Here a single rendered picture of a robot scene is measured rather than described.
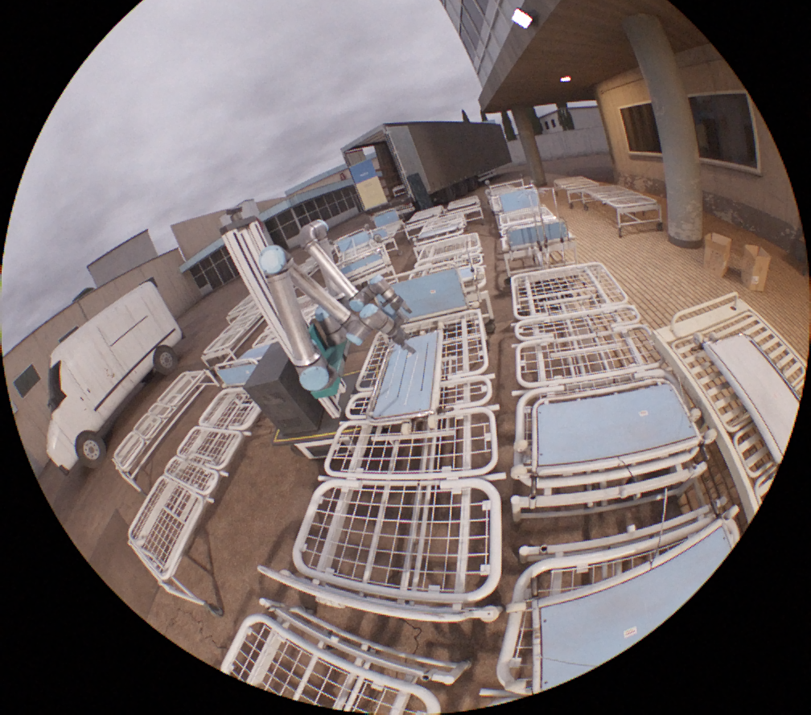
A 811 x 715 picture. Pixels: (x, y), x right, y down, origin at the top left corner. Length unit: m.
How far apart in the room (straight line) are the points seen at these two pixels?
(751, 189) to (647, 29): 3.11
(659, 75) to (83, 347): 11.03
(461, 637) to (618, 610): 0.80
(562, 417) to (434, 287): 1.39
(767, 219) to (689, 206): 2.10
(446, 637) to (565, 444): 1.12
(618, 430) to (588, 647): 0.83
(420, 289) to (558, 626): 2.17
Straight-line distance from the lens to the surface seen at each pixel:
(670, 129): 4.40
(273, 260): 1.21
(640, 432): 1.25
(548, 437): 1.19
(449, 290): 2.15
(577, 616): 1.06
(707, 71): 6.55
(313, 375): 1.37
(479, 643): 1.62
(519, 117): 11.30
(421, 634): 1.67
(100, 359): 7.78
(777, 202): 5.90
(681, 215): 4.53
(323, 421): 2.08
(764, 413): 1.45
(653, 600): 1.13
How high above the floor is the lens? 1.59
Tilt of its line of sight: 25 degrees down
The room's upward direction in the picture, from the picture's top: 22 degrees counter-clockwise
